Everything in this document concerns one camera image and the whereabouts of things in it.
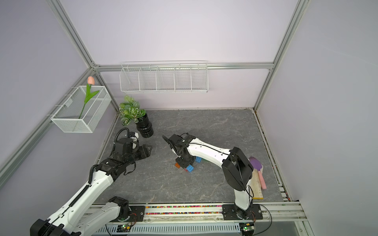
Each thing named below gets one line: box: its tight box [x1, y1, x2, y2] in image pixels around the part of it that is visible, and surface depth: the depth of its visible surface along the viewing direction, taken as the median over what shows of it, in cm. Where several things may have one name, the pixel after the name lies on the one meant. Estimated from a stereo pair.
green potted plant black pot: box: [119, 95, 155, 139], surface depth 88 cm
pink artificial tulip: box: [78, 76, 100, 119], surface depth 82 cm
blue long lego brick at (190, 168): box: [186, 164, 194, 173], surface depth 85 cm
